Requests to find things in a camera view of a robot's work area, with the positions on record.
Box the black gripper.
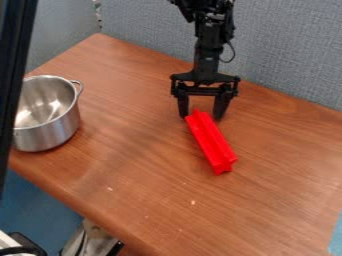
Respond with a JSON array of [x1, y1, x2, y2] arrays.
[[170, 72, 240, 120]]

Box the red star-shaped block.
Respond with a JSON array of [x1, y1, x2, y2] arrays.
[[184, 109, 237, 175]]

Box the black vertical foreground post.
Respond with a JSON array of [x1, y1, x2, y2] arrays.
[[0, 0, 38, 200]]

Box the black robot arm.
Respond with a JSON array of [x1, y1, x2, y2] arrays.
[[168, 0, 240, 120]]

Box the stainless steel pot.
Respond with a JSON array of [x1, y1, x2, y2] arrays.
[[13, 75, 84, 152]]

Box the metal table leg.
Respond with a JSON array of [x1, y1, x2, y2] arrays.
[[57, 219, 124, 256]]

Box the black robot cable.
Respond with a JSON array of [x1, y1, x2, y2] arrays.
[[217, 41, 237, 64]]

